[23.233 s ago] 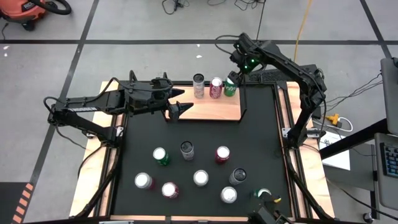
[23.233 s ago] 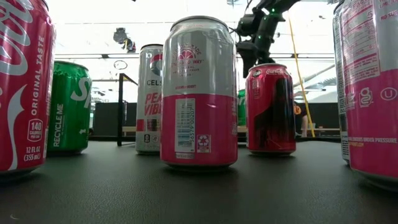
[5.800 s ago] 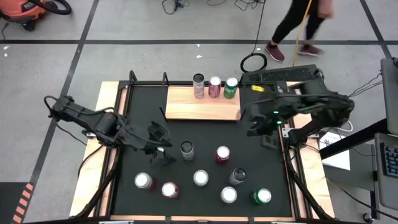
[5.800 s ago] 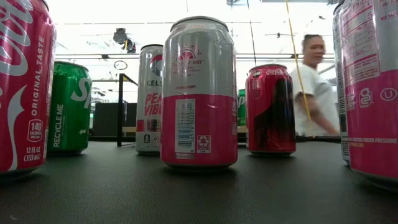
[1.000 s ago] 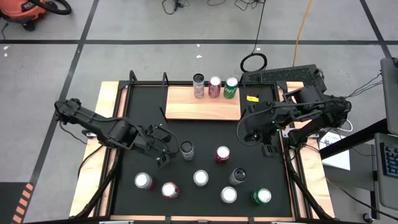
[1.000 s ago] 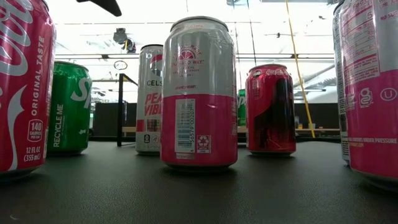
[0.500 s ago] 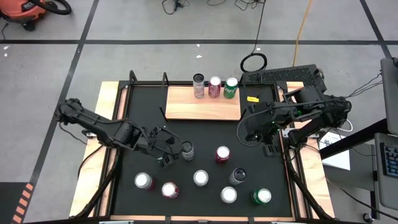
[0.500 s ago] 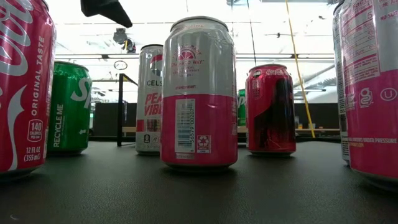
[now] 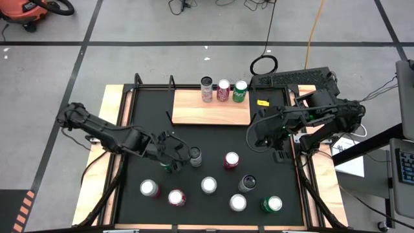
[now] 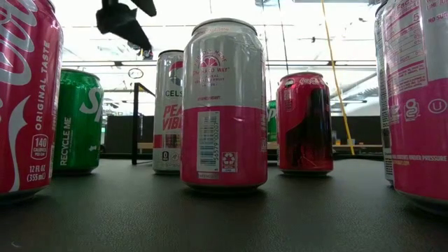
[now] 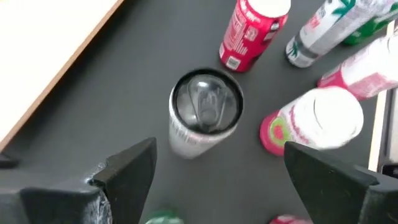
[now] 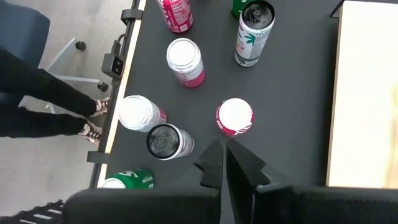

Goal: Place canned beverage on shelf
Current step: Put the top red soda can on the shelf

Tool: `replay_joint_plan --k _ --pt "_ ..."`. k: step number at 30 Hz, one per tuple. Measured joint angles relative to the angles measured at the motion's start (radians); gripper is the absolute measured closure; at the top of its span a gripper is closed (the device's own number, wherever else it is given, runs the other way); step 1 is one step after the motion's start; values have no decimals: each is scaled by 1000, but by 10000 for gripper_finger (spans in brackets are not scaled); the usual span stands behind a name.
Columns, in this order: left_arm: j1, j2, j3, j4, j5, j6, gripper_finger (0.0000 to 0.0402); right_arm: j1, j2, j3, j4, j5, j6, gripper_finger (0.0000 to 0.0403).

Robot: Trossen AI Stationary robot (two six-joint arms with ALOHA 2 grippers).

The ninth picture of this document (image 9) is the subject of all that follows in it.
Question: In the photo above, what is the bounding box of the black cable with plug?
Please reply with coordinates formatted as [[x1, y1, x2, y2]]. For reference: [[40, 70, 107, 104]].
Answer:
[[167, 0, 198, 16]]

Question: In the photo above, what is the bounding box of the black table mat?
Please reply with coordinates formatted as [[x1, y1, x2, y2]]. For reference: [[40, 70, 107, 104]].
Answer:
[[116, 87, 305, 227]]

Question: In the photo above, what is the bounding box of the white paper sheet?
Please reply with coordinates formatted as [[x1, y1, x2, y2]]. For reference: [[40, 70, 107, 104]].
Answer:
[[331, 135, 366, 178]]

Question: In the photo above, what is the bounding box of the grey keyboard console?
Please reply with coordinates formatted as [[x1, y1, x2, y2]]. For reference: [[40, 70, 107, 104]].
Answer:
[[389, 138, 414, 220]]

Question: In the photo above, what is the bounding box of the black vacuum hose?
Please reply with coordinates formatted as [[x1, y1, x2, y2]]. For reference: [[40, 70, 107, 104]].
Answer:
[[30, 0, 76, 17]]

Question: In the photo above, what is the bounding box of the black bar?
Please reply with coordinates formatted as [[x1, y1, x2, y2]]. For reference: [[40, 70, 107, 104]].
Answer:
[[332, 122, 414, 166]]

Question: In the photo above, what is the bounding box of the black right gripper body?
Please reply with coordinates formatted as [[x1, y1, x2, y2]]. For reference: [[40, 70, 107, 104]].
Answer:
[[254, 108, 300, 148]]

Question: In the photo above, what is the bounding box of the orange shop vacuum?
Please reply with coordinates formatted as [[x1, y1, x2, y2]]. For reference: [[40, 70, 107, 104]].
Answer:
[[0, 0, 49, 33]]

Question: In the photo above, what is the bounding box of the black perforated computer case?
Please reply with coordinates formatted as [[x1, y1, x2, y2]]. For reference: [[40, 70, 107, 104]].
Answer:
[[250, 66, 341, 98]]

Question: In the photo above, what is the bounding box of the black cable with coil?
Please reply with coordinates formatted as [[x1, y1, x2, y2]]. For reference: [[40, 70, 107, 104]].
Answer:
[[249, 0, 279, 76]]

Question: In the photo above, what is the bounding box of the grey monitor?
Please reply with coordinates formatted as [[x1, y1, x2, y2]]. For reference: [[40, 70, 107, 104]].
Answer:
[[395, 59, 414, 142]]

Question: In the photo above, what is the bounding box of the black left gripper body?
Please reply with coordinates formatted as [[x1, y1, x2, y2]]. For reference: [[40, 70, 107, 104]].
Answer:
[[147, 129, 191, 164]]

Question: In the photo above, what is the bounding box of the yellow cable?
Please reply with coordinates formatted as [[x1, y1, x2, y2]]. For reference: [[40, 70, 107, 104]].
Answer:
[[303, 0, 326, 71]]

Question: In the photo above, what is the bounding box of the wooden shelf with black legs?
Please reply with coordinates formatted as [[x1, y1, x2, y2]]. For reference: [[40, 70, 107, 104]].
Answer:
[[164, 89, 252, 128]]

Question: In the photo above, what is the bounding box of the black mat with orange stripes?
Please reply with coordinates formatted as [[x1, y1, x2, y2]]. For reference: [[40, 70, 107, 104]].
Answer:
[[0, 189, 37, 233]]

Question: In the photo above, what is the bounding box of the tall silver energy drink can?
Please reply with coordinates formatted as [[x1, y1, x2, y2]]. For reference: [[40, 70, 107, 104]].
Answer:
[[237, 174, 258, 194], [200, 76, 213, 104]]

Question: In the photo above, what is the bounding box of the red Coca-Cola Star Wars can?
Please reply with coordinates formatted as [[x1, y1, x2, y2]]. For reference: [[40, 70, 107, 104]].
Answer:
[[223, 151, 241, 170]]

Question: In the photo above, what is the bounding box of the pink and silver can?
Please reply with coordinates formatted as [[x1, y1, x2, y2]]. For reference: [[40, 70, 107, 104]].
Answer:
[[228, 194, 248, 213], [200, 176, 218, 195], [139, 179, 162, 198]]

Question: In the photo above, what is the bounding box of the silver Celsius Peach Vibe can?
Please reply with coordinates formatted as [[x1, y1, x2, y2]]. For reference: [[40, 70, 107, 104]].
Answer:
[[189, 146, 203, 168]]

